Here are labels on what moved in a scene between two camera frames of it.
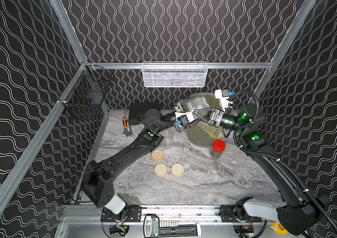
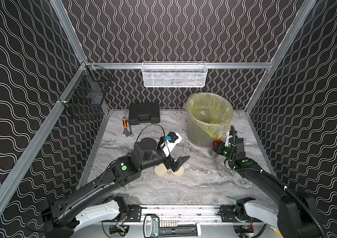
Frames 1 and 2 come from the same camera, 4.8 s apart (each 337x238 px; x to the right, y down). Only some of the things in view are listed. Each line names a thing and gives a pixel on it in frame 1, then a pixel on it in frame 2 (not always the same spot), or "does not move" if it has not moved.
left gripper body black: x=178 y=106 → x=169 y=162
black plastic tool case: x=140 y=108 does not move
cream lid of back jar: x=160 y=169 does not move
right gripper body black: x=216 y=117 → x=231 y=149
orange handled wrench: x=125 y=125 does not move
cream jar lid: x=177 y=169 does not move
